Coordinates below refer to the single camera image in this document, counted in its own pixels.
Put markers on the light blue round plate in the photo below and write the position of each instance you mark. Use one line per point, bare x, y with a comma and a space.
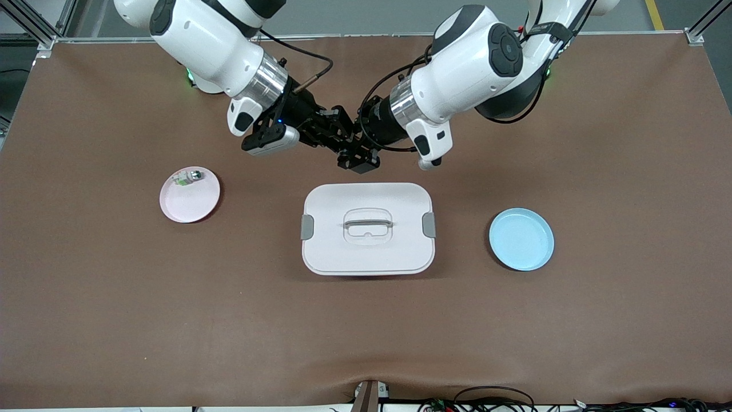
521, 239

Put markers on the white lidded storage box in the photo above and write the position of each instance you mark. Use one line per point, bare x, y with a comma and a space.
366, 252

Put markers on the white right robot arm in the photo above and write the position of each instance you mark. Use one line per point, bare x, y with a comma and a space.
206, 46

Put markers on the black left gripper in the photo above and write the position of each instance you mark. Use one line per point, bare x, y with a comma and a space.
378, 124

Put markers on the green push-button switch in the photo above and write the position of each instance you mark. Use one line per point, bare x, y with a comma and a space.
189, 178

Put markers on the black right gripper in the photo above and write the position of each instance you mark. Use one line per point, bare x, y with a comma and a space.
301, 112

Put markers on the brown table mat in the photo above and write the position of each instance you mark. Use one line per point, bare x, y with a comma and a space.
229, 320

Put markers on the pink round plate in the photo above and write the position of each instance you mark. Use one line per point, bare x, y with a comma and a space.
189, 206

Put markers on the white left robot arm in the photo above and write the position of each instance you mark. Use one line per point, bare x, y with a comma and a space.
474, 63

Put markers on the aluminium frame profile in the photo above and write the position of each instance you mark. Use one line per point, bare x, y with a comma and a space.
34, 20
709, 20

